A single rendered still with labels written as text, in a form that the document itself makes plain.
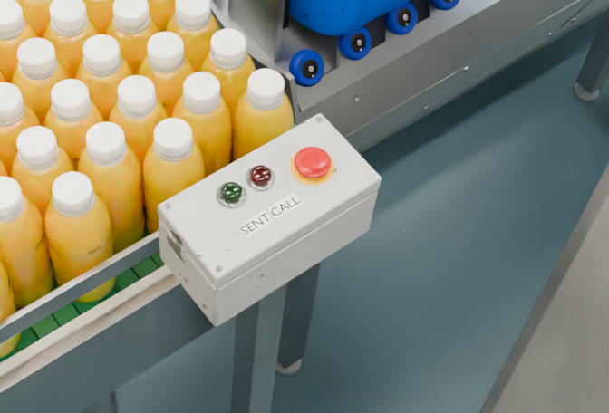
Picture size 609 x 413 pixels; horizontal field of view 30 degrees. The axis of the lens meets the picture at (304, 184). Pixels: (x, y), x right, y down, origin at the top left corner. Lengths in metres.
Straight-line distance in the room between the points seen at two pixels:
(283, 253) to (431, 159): 1.45
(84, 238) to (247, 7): 0.41
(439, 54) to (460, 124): 1.07
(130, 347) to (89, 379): 0.06
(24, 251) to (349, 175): 0.33
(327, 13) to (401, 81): 0.19
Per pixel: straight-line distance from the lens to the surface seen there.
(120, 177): 1.18
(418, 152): 2.53
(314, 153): 1.12
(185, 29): 1.29
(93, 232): 1.16
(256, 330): 1.30
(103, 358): 1.31
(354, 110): 1.47
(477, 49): 1.59
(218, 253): 1.06
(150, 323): 1.31
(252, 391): 1.45
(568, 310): 1.67
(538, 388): 1.87
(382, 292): 2.32
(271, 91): 1.20
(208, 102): 1.20
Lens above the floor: 2.01
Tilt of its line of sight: 56 degrees down
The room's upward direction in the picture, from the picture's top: 8 degrees clockwise
